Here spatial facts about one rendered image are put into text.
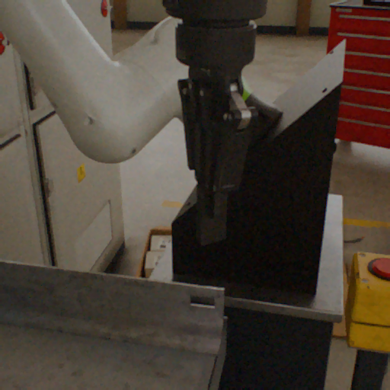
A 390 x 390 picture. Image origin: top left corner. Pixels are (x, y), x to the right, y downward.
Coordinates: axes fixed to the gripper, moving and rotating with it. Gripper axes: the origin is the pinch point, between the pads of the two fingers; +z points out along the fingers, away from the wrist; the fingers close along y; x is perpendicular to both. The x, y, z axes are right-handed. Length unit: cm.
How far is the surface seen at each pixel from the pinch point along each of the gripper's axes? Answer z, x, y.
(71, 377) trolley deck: 15.3, -17.5, 1.9
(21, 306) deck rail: 15.3, -20.4, -12.3
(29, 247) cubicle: 54, -12, -89
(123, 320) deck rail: 15.0, -9.6, -4.2
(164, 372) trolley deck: 15.3, -8.2, 5.5
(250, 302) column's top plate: 25.8, 13.7, -12.0
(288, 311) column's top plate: 26.4, 18.4, -8.2
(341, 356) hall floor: 102, 79, -54
